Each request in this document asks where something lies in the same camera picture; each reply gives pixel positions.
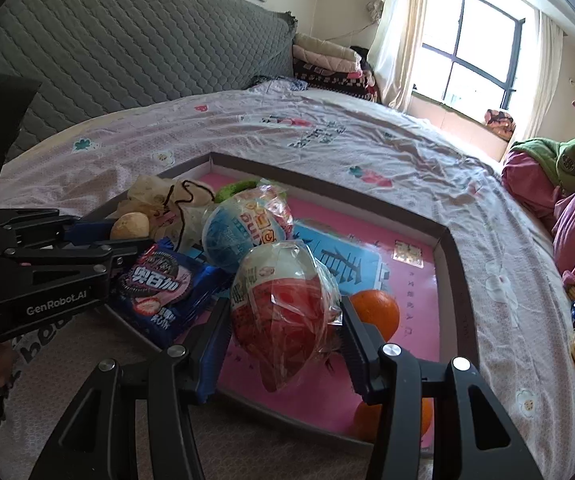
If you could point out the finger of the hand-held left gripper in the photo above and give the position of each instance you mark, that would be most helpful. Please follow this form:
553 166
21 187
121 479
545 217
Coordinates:
127 250
87 232

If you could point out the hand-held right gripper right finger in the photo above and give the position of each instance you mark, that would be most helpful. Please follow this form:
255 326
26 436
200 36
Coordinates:
355 345

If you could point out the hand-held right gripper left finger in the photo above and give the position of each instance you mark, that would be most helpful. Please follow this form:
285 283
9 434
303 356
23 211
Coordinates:
215 355

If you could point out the beige round ball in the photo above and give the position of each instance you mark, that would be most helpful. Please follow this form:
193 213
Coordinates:
130 225

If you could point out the orange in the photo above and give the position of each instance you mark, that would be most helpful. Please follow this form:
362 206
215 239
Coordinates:
377 312
367 422

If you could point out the blue cookie packet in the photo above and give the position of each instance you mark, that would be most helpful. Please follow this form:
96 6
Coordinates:
167 290

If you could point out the red toy egg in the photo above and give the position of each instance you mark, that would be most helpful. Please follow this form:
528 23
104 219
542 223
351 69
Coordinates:
277 320

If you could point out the blue toy egg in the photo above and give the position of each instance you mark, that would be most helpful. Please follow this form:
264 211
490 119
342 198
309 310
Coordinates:
227 240

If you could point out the grey cardboard box tray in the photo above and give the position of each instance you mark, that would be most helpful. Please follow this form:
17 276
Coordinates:
455 290

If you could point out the grey quilted headboard cover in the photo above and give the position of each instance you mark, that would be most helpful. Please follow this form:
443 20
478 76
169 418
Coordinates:
142 45

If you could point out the strawberry print bed sheet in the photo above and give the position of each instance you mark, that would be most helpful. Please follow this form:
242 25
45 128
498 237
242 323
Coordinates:
367 140

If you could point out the patterned cloth bundle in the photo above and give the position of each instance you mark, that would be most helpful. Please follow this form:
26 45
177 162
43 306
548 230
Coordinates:
500 122

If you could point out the stack of folded blankets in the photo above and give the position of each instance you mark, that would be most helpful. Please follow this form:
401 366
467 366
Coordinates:
327 60

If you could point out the dark framed window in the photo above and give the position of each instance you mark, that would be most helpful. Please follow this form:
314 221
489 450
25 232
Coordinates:
477 50

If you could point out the cream curtain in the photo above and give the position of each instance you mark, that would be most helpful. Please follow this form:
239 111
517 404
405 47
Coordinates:
542 75
397 25

